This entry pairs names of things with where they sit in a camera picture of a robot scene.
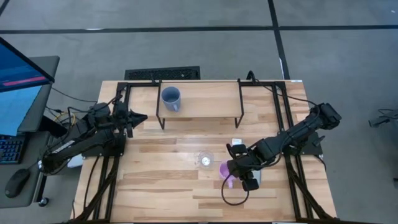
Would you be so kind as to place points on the pink plastic mug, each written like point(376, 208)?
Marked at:
point(224, 174)

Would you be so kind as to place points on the black keyboard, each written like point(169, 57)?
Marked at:
point(11, 149)

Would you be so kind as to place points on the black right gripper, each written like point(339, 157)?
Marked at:
point(253, 161)

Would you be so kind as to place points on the grey-blue ceramic mug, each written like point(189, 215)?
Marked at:
point(170, 98)

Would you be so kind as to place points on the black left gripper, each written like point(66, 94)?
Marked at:
point(122, 119)

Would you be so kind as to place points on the computer monitor pale blue screen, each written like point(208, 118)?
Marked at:
point(15, 109)

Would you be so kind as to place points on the black floor vent grille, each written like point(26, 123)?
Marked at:
point(161, 73)

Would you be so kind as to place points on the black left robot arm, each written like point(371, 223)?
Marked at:
point(77, 144)

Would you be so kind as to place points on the small white box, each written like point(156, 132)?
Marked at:
point(76, 161)

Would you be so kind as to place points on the small white paper slip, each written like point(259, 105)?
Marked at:
point(237, 141)

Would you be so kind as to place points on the wooden shelf black metal legs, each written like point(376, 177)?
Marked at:
point(205, 99)

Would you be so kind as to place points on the black computer mouse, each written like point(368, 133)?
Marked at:
point(17, 183)

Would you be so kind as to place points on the black caster wheel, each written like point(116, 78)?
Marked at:
point(43, 202)

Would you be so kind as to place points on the grey side desk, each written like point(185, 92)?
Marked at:
point(35, 191)

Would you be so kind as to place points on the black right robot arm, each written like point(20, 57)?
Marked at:
point(298, 129)

